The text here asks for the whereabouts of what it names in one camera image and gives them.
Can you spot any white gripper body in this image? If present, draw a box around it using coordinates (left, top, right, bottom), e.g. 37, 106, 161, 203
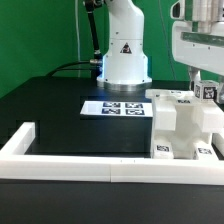
172, 21, 224, 76

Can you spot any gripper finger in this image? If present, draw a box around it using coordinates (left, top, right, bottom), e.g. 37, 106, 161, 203
188, 66, 201, 90
216, 76, 224, 103

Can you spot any white tagged cube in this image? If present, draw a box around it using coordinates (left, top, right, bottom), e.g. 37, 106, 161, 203
194, 80, 218, 101

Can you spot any white chair back part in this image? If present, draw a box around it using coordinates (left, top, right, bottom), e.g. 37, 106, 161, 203
145, 88, 224, 160

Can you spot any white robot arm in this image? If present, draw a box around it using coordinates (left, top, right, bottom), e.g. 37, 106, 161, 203
97, 0, 224, 104

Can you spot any white marker sheet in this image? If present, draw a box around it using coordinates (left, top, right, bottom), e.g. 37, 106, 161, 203
81, 101, 153, 117

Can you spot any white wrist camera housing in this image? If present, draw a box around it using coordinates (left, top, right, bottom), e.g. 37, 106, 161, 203
170, 0, 185, 20

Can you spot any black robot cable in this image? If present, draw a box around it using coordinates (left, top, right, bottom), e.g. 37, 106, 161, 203
46, 0, 105, 78

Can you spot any white U-shaped obstacle frame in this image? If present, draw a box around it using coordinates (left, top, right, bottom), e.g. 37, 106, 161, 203
0, 122, 224, 186

